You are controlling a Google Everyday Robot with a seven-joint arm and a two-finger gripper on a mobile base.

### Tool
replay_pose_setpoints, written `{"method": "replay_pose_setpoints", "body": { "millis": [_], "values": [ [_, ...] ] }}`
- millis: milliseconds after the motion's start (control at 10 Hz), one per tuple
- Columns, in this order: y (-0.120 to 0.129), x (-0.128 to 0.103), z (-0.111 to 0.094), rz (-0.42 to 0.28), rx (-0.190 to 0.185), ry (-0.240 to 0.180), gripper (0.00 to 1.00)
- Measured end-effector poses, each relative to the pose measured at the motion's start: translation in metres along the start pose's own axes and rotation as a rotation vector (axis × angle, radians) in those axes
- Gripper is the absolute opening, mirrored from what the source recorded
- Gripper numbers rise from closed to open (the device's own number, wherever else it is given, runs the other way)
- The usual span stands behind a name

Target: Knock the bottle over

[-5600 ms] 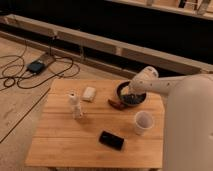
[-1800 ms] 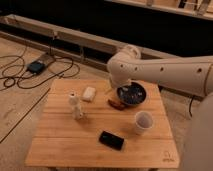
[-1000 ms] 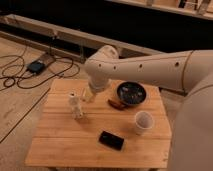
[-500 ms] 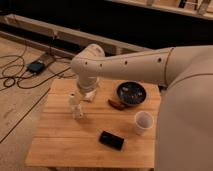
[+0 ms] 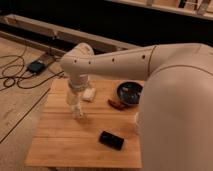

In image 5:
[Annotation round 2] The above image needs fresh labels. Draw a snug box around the small white plastic bottle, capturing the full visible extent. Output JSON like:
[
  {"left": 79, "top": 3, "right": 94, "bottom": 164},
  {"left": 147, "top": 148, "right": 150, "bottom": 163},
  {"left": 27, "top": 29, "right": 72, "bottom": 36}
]
[{"left": 66, "top": 89, "right": 83, "bottom": 119}]

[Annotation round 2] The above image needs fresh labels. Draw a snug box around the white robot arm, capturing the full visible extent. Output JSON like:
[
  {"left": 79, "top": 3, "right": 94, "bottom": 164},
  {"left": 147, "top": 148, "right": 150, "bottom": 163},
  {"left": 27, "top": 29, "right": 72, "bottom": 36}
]
[{"left": 61, "top": 43, "right": 213, "bottom": 171}]

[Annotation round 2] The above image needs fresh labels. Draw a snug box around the white rectangular sponge block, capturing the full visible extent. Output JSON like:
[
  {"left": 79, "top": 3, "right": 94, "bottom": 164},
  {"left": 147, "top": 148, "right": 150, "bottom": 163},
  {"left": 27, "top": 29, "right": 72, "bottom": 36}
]
[{"left": 82, "top": 88, "right": 96, "bottom": 102}]

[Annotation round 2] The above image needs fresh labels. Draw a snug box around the brown curved wooden piece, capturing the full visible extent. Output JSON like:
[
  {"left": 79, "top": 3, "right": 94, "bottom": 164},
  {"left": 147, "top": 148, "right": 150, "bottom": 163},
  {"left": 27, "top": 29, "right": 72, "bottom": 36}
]
[{"left": 108, "top": 99, "right": 126, "bottom": 110}]

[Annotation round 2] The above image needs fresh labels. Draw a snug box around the dark bowl with contents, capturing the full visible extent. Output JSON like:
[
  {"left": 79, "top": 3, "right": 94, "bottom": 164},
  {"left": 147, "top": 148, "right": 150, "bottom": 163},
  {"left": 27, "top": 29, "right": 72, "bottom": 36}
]
[{"left": 116, "top": 81, "right": 143, "bottom": 106}]

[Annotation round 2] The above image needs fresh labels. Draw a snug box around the white paper cup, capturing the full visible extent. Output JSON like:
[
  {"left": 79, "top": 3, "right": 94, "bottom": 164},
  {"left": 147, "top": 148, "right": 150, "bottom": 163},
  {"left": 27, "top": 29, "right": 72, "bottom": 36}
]
[{"left": 134, "top": 112, "right": 139, "bottom": 134}]

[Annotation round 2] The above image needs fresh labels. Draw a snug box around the black rectangular case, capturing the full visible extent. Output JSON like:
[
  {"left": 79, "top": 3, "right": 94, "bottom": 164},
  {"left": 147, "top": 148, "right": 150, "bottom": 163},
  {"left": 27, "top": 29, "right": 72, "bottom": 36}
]
[{"left": 99, "top": 131, "right": 124, "bottom": 150}]

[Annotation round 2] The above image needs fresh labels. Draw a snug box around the dark power adapter box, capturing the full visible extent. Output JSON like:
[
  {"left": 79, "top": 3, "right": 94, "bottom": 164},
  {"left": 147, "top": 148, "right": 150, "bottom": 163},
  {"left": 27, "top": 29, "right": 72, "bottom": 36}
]
[{"left": 27, "top": 61, "right": 45, "bottom": 74}]

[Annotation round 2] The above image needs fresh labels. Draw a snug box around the long wooden beam frame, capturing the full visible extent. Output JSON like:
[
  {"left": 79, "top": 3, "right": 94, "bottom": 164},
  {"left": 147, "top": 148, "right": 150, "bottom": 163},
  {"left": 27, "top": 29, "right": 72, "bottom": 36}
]
[{"left": 0, "top": 14, "right": 137, "bottom": 53}]

